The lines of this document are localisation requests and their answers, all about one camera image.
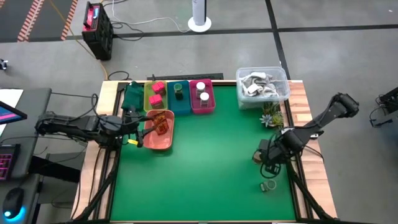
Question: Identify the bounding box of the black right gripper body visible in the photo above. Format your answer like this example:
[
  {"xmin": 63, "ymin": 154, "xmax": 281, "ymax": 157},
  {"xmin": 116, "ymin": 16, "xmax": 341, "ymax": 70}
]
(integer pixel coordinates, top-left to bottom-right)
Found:
[{"xmin": 262, "ymin": 138, "xmax": 289, "ymax": 175}]

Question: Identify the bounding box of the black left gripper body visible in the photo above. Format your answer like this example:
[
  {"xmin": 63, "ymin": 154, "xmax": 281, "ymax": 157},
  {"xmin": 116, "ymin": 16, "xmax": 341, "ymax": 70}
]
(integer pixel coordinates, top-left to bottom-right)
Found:
[{"xmin": 123, "ymin": 107, "xmax": 141, "ymax": 141}]

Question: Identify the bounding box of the taco seasoning mix packet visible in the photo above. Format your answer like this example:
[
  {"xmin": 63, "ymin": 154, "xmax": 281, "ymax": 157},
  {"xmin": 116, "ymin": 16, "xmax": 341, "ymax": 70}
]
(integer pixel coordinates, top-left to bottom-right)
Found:
[
  {"xmin": 151, "ymin": 111, "xmax": 168, "ymax": 126},
  {"xmin": 154, "ymin": 120, "xmax": 170, "ymax": 136}
]

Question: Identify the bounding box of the red smoked paprika tin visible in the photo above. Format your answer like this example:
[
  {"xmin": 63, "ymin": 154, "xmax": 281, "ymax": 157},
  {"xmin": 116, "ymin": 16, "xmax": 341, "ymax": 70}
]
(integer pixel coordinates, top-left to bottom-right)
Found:
[
  {"xmin": 148, "ymin": 94, "xmax": 164, "ymax": 109},
  {"xmin": 151, "ymin": 81, "xmax": 166, "ymax": 96}
]

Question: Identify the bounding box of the green herb glass jar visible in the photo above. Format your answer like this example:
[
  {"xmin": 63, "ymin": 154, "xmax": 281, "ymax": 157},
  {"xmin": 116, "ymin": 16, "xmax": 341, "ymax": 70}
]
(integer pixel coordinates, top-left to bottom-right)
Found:
[{"xmin": 173, "ymin": 83, "xmax": 184, "ymax": 101}]

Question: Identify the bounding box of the orange plastic bin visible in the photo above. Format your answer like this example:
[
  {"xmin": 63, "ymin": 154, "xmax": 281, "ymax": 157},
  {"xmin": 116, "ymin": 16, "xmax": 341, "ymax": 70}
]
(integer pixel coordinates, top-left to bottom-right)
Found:
[{"xmin": 142, "ymin": 109, "xmax": 175, "ymax": 151}]

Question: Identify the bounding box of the clear glass jar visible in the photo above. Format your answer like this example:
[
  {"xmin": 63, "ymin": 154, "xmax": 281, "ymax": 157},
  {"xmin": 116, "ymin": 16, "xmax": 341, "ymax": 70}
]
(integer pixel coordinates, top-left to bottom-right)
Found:
[{"xmin": 260, "ymin": 179, "xmax": 277, "ymax": 193}]

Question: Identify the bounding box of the dark green cloth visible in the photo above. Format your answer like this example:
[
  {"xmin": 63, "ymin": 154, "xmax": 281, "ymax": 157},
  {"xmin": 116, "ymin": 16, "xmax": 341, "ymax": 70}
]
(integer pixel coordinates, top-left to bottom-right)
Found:
[{"xmin": 121, "ymin": 81, "xmax": 145, "ymax": 112}]

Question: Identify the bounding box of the pale succulent plant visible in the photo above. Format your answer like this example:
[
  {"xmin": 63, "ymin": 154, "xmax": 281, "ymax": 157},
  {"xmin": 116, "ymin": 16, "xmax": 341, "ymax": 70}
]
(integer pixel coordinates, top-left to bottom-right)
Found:
[{"xmin": 260, "ymin": 114, "xmax": 274, "ymax": 128}]

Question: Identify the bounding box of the yellow-green plastic bin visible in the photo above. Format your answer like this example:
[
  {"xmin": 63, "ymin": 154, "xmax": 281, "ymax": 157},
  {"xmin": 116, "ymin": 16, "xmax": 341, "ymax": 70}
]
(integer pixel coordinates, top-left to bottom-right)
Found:
[{"xmin": 143, "ymin": 80, "xmax": 169, "ymax": 113}]

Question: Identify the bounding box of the blue plastic bin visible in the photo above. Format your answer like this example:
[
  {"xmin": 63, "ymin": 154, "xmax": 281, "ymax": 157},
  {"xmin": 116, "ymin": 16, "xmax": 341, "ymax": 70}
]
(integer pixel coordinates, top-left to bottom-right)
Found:
[{"xmin": 167, "ymin": 80, "xmax": 192, "ymax": 116}]

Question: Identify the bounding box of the green succulent plant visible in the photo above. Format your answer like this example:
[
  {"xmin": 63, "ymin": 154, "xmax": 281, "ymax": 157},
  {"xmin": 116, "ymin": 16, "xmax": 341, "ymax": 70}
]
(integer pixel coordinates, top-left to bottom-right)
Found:
[{"xmin": 262, "ymin": 101, "xmax": 284, "ymax": 128}]

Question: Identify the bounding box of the pink plastic bin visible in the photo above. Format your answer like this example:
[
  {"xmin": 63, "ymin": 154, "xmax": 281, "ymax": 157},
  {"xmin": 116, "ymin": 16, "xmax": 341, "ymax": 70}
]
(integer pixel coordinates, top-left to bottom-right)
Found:
[{"xmin": 188, "ymin": 78, "xmax": 216, "ymax": 115}]

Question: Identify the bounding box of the black floor bar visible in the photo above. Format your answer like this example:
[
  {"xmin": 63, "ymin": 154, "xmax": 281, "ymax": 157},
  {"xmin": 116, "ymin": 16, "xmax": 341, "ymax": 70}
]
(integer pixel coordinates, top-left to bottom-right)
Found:
[{"xmin": 146, "ymin": 73, "xmax": 224, "ymax": 81}]

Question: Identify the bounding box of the grey cloth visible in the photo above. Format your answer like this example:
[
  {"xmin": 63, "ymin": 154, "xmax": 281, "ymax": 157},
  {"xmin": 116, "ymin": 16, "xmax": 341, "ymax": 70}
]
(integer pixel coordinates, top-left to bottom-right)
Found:
[{"xmin": 241, "ymin": 72, "xmax": 280, "ymax": 101}]

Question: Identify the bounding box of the clear plastic storage box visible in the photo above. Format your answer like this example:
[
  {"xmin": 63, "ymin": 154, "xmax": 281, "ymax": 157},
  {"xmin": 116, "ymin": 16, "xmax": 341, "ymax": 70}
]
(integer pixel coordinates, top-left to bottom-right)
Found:
[{"xmin": 235, "ymin": 66, "xmax": 292, "ymax": 110}]

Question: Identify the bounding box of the black red toolbox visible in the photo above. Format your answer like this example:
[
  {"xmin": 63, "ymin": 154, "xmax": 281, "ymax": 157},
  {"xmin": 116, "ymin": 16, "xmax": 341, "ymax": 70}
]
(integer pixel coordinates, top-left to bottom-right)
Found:
[{"xmin": 81, "ymin": 1, "xmax": 114, "ymax": 62}]

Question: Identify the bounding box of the grey desk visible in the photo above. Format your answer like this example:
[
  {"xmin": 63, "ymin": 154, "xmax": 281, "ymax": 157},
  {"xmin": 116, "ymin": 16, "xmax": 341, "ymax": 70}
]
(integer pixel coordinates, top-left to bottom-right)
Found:
[{"xmin": 0, "ymin": 88, "xmax": 52, "ymax": 180}]

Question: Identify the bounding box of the white stand base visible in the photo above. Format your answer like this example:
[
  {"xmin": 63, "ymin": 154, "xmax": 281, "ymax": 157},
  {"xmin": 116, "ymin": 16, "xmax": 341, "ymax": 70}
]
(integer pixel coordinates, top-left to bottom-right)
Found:
[{"xmin": 187, "ymin": 0, "xmax": 213, "ymax": 33}]

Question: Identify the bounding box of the computer monitor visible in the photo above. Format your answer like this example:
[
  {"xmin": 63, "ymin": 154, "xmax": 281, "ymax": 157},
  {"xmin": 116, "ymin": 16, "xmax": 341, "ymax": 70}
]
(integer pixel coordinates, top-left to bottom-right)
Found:
[{"xmin": 0, "ymin": 100, "xmax": 28, "ymax": 126}]

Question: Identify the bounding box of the black equipment stand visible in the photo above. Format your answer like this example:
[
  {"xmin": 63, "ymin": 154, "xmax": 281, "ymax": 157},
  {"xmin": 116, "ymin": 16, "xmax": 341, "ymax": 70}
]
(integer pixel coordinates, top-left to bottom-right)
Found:
[{"xmin": 369, "ymin": 86, "xmax": 398, "ymax": 128}]

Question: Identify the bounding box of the backlit keyboard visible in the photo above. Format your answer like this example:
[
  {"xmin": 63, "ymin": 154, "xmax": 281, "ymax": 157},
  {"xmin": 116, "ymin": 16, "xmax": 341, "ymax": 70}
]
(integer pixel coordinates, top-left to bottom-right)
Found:
[{"xmin": 0, "ymin": 143, "xmax": 21, "ymax": 182}]

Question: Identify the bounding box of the black computer mouse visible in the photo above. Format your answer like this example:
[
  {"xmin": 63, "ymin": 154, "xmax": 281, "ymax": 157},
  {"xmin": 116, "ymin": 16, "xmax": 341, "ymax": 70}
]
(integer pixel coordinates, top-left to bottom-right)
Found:
[{"xmin": 2, "ymin": 187, "xmax": 26, "ymax": 221}]

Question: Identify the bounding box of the black floor cable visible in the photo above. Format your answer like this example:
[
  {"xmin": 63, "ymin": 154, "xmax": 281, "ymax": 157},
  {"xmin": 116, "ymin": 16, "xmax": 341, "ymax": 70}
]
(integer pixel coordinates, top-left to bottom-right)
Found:
[{"xmin": 107, "ymin": 70, "xmax": 131, "ymax": 82}]

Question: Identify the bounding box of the yellow floor cable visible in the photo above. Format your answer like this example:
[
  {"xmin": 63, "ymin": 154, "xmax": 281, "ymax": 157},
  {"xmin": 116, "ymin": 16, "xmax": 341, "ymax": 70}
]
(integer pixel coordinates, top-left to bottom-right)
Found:
[{"xmin": 49, "ymin": 0, "xmax": 109, "ymax": 81}]

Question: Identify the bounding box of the white floor cable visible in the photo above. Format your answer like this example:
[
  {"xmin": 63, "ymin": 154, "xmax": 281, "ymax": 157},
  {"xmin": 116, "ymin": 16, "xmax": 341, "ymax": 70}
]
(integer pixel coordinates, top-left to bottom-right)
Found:
[{"xmin": 111, "ymin": 0, "xmax": 191, "ymax": 34}]

